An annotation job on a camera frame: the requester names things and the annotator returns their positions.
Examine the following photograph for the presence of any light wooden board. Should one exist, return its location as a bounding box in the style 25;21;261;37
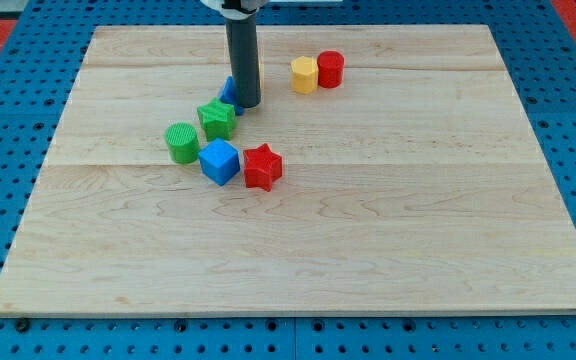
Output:
0;25;576;318

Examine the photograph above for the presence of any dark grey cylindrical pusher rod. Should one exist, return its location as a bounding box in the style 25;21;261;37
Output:
226;15;261;108

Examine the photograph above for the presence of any green cylinder block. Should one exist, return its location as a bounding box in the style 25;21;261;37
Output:
164;122;200;164

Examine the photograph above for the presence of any red cylinder block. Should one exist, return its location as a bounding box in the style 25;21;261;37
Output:
317;50;345;88

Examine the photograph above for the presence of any red star block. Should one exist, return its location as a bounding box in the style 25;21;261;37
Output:
243;143;283;192

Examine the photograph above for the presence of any green star block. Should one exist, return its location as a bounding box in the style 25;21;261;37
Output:
197;98;237;141

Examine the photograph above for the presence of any yellow hexagon block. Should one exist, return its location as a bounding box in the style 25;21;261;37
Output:
290;56;319;94

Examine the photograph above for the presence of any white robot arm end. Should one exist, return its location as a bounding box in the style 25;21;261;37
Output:
201;0;269;20

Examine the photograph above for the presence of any blue cube block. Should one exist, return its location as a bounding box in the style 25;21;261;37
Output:
198;138;240;186

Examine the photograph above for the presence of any blue triangular block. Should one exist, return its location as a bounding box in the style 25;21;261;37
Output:
217;76;245;116

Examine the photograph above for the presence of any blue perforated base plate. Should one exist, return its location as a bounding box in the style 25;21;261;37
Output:
0;0;576;359

